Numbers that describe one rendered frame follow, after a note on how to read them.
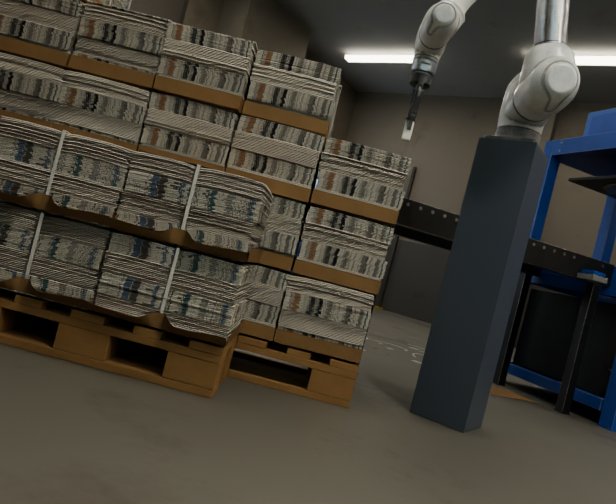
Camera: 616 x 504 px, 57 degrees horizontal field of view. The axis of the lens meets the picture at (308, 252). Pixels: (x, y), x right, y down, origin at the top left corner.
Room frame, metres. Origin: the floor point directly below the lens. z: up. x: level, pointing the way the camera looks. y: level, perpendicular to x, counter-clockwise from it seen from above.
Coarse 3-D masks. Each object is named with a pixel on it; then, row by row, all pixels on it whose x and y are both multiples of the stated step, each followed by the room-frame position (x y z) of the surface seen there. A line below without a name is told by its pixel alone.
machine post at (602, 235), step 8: (608, 200) 3.83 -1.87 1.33; (608, 208) 3.82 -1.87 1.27; (608, 216) 3.80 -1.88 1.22; (600, 224) 3.85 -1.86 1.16; (608, 224) 3.79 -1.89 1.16; (600, 232) 3.83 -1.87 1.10; (608, 232) 3.78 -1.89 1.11; (600, 240) 3.82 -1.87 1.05; (608, 240) 3.79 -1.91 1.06; (600, 248) 3.80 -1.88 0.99; (608, 248) 3.79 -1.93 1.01; (592, 256) 3.85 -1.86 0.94; (600, 256) 3.79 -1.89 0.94; (608, 256) 3.80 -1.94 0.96
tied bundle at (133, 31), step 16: (96, 16) 1.85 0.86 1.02; (112, 16) 1.85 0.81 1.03; (128, 16) 1.85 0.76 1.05; (144, 16) 1.85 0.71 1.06; (80, 32) 1.84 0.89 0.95; (96, 32) 1.85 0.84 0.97; (112, 32) 1.84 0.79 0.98; (128, 32) 1.84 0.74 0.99; (144, 32) 1.84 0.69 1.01; (160, 32) 1.84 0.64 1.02; (80, 48) 1.85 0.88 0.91; (96, 48) 1.85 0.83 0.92; (112, 48) 1.85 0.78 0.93; (128, 48) 1.85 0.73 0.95; (144, 48) 1.84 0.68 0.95; (160, 48) 1.84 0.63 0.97; (128, 64) 1.85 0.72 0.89; (144, 64) 1.84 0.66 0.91; (112, 80) 1.86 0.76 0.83
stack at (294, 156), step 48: (96, 96) 1.84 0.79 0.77; (144, 96) 1.84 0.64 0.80; (144, 144) 1.84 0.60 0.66; (192, 144) 1.84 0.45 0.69; (240, 144) 1.84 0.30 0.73; (288, 144) 1.83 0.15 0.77; (336, 144) 1.84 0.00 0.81; (336, 192) 1.84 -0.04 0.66; (384, 192) 1.84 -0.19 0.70; (288, 240) 1.84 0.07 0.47; (336, 240) 1.84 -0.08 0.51; (384, 240) 1.84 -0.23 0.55; (288, 288) 1.84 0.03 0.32; (336, 288) 1.83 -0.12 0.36; (240, 336) 1.83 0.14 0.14; (336, 336) 1.83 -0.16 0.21; (288, 384) 1.85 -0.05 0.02; (336, 384) 1.83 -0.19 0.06
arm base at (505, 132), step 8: (504, 128) 2.00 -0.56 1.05; (512, 128) 1.98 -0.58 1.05; (520, 128) 1.97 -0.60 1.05; (488, 136) 2.01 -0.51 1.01; (496, 136) 2.00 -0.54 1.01; (504, 136) 1.98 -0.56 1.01; (512, 136) 1.97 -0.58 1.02; (520, 136) 1.96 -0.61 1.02; (528, 136) 1.96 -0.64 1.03; (536, 136) 1.98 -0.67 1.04; (544, 152) 2.05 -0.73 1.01
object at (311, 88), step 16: (256, 64) 1.86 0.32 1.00; (272, 64) 1.87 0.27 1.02; (288, 64) 1.87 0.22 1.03; (304, 64) 1.86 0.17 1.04; (320, 64) 1.86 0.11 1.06; (256, 80) 1.86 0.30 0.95; (272, 80) 1.86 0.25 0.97; (288, 80) 1.86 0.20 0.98; (304, 80) 1.86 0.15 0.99; (320, 80) 1.86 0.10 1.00; (336, 80) 1.86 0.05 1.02; (256, 96) 1.86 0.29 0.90; (272, 96) 1.86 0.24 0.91; (288, 96) 1.86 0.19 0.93; (304, 96) 1.86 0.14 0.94; (320, 96) 1.85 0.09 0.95; (336, 96) 1.98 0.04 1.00; (304, 112) 1.86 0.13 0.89; (320, 112) 1.85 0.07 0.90
